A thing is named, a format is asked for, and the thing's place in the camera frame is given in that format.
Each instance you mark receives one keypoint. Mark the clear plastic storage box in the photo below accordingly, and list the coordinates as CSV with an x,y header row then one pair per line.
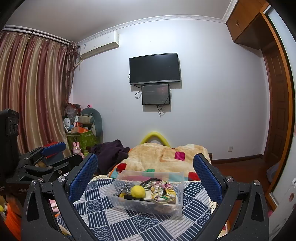
x,y
137,177

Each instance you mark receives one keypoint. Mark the yellow green curved pillow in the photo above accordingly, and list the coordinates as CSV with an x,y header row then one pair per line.
x,y
155,136

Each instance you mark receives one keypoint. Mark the dark purple clothing pile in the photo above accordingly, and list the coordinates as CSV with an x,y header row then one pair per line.
x,y
109,154

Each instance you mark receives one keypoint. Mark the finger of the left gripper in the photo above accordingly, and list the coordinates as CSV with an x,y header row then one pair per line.
x,y
59,167
48,151

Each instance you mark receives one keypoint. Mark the grey green plush toy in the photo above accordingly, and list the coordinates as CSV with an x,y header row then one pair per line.
x,y
91,118

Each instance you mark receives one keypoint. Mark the pink bunny figure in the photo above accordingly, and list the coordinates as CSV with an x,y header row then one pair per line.
x,y
77,150

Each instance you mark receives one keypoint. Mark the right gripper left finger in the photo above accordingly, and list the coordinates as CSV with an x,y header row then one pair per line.
x,y
38,220

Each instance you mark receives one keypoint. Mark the beige plush blanket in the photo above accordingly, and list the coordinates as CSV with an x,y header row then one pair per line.
x,y
153,157

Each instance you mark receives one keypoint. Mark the wooden upper cabinet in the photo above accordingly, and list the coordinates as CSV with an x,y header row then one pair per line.
x,y
248,27

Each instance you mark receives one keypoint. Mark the small wall monitor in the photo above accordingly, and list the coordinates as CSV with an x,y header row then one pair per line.
x,y
156,94

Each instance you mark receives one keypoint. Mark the brown wooden door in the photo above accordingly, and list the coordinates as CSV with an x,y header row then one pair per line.
x,y
282,108

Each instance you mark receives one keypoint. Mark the green cardboard box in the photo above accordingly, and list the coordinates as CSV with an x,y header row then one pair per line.
x,y
86,140

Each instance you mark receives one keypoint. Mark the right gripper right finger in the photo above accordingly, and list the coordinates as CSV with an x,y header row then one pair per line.
x,y
252,219

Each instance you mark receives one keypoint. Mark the white black-trimmed cloth bag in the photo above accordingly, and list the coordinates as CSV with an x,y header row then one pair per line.
x,y
143,184

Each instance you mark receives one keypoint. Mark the striped red gold curtain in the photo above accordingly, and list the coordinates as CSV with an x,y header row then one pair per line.
x,y
36,81

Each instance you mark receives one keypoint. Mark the blue white patterned tablecloth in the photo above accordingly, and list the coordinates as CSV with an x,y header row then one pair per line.
x,y
113,223

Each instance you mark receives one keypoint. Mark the yellow felt ball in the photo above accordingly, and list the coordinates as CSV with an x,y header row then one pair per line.
x,y
137,192

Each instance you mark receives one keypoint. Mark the white air conditioner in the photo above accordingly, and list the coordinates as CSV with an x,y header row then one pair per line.
x,y
99,45

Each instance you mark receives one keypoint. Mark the floral silk scrunchie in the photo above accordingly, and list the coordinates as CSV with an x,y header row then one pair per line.
x,y
160,192

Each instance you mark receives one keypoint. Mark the large wall television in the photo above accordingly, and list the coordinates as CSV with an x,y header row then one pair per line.
x,y
156,68

